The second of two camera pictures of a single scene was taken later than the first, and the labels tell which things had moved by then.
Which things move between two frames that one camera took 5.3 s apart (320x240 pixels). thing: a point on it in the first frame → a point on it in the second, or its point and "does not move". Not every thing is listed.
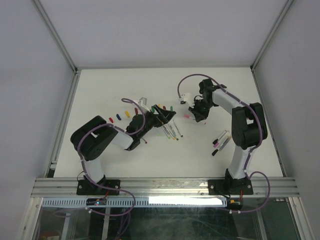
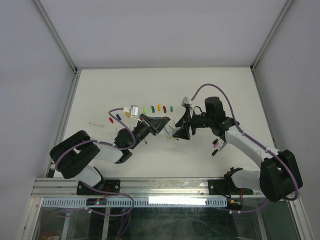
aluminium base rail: [164, 187] does not move
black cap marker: [221, 146] does not move
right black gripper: [198, 115] → [187, 116]
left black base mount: [86, 187] does not move
